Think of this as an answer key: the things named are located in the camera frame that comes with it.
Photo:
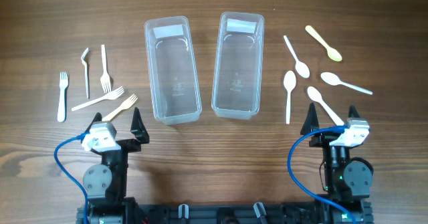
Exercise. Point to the white spoon vertical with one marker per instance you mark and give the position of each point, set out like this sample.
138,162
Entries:
289,83

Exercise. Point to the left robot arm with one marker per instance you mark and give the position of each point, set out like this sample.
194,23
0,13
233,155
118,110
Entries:
105,183

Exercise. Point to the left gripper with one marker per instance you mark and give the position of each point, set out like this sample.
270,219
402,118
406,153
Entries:
124,144

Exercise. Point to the cream plastic fork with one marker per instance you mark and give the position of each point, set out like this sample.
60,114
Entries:
124,106

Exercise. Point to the clear plastic container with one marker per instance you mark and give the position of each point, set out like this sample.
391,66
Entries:
238,66
172,70

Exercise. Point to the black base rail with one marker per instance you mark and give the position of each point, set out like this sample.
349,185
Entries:
218,214

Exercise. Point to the yellow plastic spoon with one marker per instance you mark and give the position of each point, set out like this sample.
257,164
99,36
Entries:
332,53

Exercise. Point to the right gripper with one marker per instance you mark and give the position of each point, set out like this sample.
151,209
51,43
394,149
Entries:
321,141

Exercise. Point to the white spoon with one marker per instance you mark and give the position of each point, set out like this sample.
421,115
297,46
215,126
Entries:
334,80
316,96
301,68

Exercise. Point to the small white fork far left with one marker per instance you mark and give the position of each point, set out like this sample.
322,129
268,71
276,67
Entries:
63,84

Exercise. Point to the right clear plastic container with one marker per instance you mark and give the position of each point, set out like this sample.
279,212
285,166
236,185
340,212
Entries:
238,66

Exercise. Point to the left clear plastic container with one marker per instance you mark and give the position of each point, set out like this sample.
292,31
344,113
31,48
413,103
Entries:
172,70

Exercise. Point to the bent white plastic fork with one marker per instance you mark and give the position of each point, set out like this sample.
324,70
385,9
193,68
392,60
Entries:
85,64

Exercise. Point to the white fork upright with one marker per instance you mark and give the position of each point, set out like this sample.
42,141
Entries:
105,78

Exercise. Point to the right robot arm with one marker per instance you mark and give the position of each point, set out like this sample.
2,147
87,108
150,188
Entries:
350,196

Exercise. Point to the white fork diagonal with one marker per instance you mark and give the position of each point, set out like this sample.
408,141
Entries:
109,96

